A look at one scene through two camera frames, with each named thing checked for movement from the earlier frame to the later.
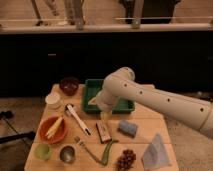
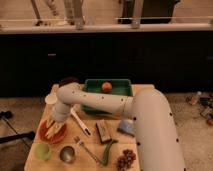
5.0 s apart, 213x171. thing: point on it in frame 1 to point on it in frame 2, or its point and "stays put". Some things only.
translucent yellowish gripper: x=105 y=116 to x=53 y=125
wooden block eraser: x=103 y=131 stays put
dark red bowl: x=68 y=86 stays put
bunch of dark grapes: x=126 y=161 stays put
